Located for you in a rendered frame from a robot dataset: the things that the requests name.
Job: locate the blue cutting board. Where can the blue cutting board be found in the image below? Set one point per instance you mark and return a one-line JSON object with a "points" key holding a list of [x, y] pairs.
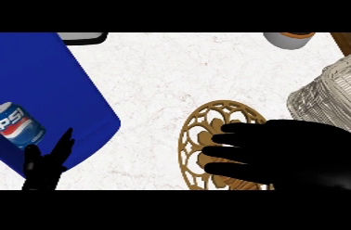
{"points": [[43, 94]]}

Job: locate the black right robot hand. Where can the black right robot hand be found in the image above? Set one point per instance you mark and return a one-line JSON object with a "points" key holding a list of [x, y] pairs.
{"points": [[292, 156]]}

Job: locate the grey cup with orange rim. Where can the grey cup with orange rim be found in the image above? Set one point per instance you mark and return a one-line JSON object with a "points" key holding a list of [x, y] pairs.
{"points": [[287, 40]]}

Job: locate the pale wicker basket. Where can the pale wicker basket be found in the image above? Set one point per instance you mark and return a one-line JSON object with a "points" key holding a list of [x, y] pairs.
{"points": [[326, 94]]}

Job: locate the gold openwork round placemat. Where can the gold openwork round placemat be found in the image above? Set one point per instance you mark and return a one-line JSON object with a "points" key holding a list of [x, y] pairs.
{"points": [[200, 138]]}

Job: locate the brown wooden object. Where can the brown wooden object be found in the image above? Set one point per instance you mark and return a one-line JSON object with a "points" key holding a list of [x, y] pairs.
{"points": [[343, 42]]}

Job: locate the blue soda can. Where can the blue soda can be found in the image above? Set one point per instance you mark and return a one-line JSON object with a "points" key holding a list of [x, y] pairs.
{"points": [[21, 125]]}

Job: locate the grey tray with black rim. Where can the grey tray with black rim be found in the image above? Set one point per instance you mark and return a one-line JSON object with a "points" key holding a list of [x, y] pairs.
{"points": [[81, 38]]}

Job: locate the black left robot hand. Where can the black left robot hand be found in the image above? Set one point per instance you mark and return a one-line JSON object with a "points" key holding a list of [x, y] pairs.
{"points": [[41, 172]]}

